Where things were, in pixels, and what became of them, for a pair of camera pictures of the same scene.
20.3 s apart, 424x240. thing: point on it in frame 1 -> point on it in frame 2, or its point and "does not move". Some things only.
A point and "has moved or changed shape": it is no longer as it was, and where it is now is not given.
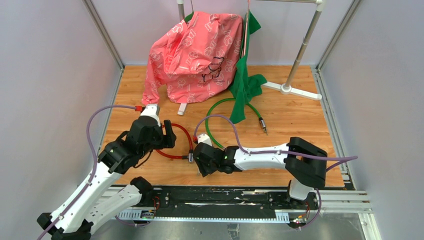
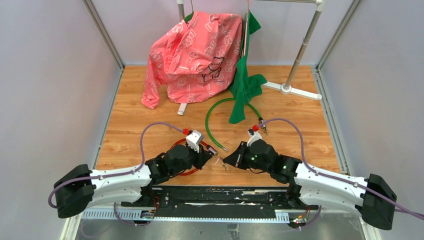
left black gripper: [167, 140] -> [201, 157]
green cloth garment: [245, 85] does not move
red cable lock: [190, 156] has moved or changed shape
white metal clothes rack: [285, 88] does not move
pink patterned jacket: [195, 62] does not move
